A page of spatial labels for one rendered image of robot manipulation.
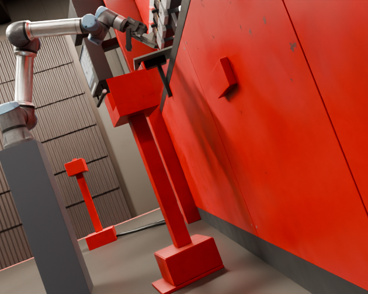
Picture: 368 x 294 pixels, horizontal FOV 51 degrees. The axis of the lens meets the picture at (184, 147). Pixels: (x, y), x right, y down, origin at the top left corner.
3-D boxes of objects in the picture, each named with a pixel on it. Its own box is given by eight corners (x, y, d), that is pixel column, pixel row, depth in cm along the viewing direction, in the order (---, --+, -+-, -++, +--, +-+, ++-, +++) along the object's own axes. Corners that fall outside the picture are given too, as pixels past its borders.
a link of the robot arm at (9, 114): (-4, 132, 185) (-13, 105, 186) (10, 133, 199) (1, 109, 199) (20, 123, 185) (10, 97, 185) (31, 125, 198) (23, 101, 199)
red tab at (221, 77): (217, 98, 108) (208, 75, 108) (224, 96, 108) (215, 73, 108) (229, 86, 93) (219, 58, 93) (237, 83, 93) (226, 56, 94)
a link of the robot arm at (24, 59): (3, 129, 197) (8, 23, 199) (17, 131, 212) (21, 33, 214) (26, 130, 197) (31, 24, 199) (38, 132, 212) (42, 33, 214)
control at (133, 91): (114, 128, 162) (99, 87, 163) (149, 116, 167) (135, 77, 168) (120, 116, 143) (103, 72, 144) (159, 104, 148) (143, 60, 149)
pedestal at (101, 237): (92, 247, 361) (62, 163, 365) (118, 237, 364) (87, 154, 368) (89, 251, 341) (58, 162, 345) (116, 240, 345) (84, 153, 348)
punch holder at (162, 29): (161, 39, 236) (152, 14, 237) (174, 35, 237) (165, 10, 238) (162, 30, 221) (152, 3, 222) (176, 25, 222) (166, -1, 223)
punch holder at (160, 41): (160, 51, 256) (151, 27, 257) (172, 46, 257) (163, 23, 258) (161, 42, 241) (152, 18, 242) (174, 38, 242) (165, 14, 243)
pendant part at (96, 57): (92, 98, 337) (78, 59, 339) (106, 94, 342) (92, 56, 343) (98, 81, 295) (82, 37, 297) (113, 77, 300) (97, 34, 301)
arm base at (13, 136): (0, 151, 182) (-7, 131, 182) (9, 154, 197) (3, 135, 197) (33, 140, 185) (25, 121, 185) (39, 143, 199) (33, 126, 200)
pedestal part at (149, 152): (174, 247, 154) (127, 120, 157) (187, 241, 156) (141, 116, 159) (178, 248, 148) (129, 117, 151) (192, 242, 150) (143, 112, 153)
